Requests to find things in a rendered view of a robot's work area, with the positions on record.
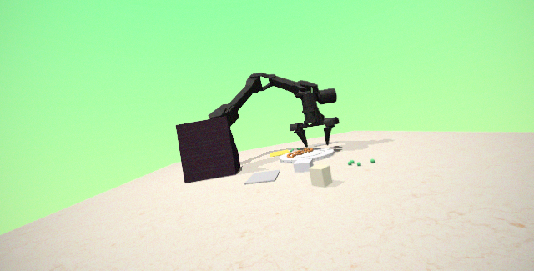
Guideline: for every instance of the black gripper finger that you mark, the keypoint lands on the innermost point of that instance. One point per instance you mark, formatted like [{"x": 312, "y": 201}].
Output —
[
  {"x": 327, "y": 131},
  {"x": 302, "y": 136}
]

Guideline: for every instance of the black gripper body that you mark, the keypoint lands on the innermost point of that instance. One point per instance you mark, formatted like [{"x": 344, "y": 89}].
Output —
[{"x": 311, "y": 114}]

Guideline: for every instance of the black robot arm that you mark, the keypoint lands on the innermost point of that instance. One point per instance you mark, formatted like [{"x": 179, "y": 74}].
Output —
[{"x": 307, "y": 91}]

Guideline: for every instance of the beige cube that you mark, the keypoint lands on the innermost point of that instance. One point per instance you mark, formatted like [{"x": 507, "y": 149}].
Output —
[{"x": 320, "y": 175}]

